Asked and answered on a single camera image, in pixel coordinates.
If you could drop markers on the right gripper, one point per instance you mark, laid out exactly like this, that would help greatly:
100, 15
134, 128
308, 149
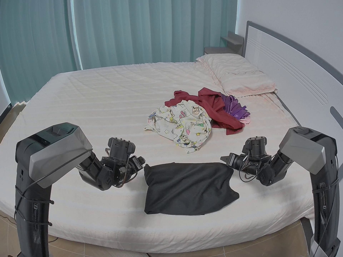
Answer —
237, 161

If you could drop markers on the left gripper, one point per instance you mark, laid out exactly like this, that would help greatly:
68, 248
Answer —
136, 166

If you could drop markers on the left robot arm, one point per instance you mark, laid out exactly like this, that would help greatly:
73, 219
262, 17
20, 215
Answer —
59, 148

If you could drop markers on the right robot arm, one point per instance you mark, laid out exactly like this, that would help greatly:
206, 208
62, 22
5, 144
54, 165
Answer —
305, 148

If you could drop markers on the bed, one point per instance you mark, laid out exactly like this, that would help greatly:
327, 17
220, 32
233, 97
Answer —
107, 103

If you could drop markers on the pink garment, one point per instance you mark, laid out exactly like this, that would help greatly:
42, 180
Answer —
246, 120

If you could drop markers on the purple garment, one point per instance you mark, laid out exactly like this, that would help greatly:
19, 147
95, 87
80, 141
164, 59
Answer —
235, 108

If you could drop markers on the black T-shirt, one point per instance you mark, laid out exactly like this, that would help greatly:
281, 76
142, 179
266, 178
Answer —
187, 186

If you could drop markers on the white printed garment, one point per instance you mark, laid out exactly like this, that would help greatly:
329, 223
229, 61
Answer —
187, 127

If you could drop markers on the dark red garment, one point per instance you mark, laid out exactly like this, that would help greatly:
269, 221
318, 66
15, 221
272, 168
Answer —
211, 103

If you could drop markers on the cream pillow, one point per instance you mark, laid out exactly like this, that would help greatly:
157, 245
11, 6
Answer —
241, 74

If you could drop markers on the grey bedside table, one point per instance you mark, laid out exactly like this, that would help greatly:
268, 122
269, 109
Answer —
214, 49

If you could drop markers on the blue-green curtain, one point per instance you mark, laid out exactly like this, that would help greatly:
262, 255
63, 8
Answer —
34, 36
147, 23

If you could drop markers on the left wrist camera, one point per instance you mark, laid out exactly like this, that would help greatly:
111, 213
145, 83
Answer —
122, 147

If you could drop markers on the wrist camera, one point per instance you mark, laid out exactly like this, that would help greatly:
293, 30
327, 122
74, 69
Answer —
256, 144
122, 147

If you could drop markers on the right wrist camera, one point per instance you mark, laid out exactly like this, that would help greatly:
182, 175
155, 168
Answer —
256, 144

